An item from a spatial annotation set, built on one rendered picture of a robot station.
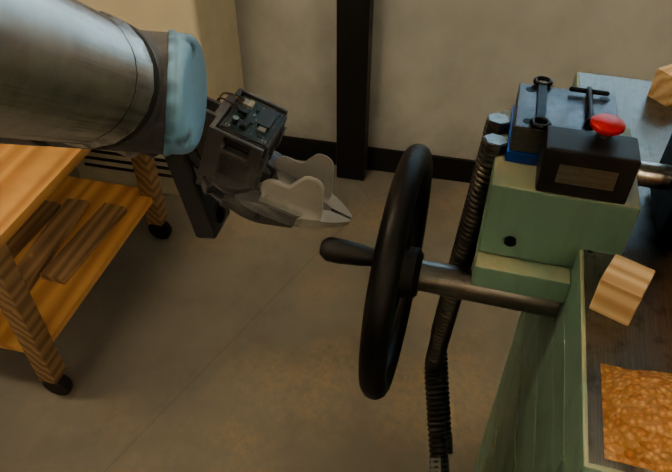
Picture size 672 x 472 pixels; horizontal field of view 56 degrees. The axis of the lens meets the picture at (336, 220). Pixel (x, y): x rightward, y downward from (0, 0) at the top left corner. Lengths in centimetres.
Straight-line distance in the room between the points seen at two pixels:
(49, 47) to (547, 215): 46
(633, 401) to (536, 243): 19
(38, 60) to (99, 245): 146
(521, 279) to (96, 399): 122
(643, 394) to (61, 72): 44
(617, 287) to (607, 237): 8
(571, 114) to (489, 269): 17
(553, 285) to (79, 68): 48
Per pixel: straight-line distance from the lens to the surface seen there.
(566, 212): 63
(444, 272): 70
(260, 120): 58
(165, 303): 182
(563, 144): 59
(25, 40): 31
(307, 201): 59
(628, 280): 58
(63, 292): 168
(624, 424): 52
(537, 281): 66
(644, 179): 68
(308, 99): 212
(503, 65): 197
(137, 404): 164
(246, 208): 59
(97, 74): 37
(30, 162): 150
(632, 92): 94
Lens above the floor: 133
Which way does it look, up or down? 42 degrees down
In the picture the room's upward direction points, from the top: straight up
